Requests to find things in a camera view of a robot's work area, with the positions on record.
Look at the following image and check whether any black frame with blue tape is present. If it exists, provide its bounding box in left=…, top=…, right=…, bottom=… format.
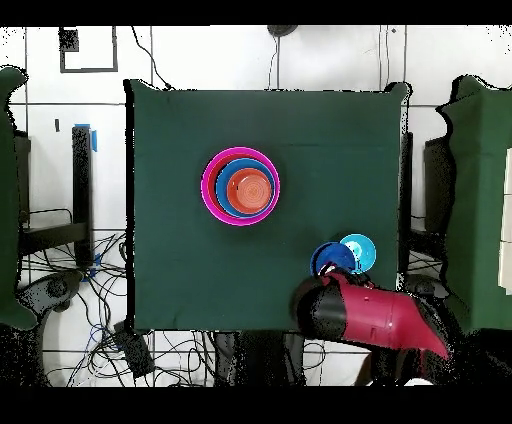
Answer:
left=15, top=122, right=99, bottom=283

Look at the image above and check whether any dark grey round object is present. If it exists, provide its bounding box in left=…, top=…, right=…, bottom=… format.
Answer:
left=266, top=24, right=300, bottom=38

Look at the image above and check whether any black power strip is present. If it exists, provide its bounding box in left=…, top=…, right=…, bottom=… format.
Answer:
left=112, top=319, right=156, bottom=379

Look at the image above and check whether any black floor stand base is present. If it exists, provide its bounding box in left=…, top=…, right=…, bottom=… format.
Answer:
left=17, top=269, right=86, bottom=315
left=405, top=273, right=451, bottom=301

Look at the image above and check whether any pink large bowl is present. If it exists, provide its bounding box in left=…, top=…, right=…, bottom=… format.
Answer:
left=200, top=146, right=282, bottom=228

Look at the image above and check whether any neighbouring green table cloth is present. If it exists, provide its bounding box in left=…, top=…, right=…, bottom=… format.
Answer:
left=0, top=65, right=38, bottom=331
left=435, top=75, right=512, bottom=333

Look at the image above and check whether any black post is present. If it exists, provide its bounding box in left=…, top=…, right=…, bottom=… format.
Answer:
left=399, top=131, right=415, bottom=277

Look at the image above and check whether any light blue small bowl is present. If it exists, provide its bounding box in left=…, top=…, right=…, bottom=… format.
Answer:
left=338, top=233, right=378, bottom=276

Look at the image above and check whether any black square floor frame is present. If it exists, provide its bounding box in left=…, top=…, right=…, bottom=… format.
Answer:
left=58, top=25, right=120, bottom=74

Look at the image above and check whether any dark green tablecloth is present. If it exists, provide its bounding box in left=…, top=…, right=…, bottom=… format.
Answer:
left=124, top=78, right=409, bottom=333

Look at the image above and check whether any black cable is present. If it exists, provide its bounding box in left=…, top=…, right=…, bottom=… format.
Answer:
left=130, top=25, right=174, bottom=92

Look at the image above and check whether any orange small bowl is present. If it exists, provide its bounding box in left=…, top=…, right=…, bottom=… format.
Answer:
left=226, top=167, right=274, bottom=214

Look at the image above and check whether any dark blue small bowl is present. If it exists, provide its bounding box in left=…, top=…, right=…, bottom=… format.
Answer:
left=309, top=241, right=358, bottom=278

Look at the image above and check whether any blue medium bowl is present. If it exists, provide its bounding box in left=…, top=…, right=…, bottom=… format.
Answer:
left=214, top=157, right=277, bottom=219

